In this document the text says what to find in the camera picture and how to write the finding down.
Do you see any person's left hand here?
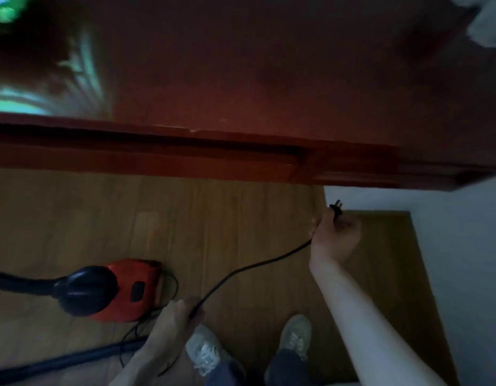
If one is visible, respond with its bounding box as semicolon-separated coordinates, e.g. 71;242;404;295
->
150;299;205;358

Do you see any person's grey sneaker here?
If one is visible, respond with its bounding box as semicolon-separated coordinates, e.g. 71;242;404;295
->
185;325;229;377
278;314;313;361

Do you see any black vacuum hose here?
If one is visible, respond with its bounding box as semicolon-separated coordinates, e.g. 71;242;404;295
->
0;268;150;386

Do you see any person's right forearm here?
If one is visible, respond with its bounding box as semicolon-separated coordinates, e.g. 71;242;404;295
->
310;263;450;386

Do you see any person's right hand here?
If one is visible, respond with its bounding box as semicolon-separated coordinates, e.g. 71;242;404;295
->
309;208;362;270

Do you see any white object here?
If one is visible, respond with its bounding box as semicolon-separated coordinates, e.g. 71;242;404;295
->
448;0;496;49

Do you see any person's right grey sneaker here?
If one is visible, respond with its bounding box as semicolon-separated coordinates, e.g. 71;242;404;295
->
278;314;313;361

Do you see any red and black vacuum cleaner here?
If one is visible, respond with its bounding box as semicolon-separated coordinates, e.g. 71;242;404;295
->
53;259;165;323

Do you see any person's left grey sneaker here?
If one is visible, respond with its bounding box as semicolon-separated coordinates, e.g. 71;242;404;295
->
185;325;229;377

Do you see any red wooden cabinet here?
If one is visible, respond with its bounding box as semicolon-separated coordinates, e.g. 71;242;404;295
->
0;0;496;192

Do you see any black power cord with plug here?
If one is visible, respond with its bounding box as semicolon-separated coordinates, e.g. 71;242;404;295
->
118;199;344;377

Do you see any person's jeans leg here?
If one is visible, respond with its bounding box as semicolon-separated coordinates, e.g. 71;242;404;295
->
264;350;326;386
205;357;247;386

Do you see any person's left forearm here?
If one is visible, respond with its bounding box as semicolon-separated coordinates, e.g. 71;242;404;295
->
109;341;193;386

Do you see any person's right jeans leg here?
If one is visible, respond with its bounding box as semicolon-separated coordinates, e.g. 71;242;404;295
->
264;350;326;386

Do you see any person's left jeans leg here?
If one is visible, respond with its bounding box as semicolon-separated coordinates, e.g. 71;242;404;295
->
205;357;247;386

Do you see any green object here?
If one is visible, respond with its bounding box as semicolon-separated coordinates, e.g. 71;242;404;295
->
0;0;28;24

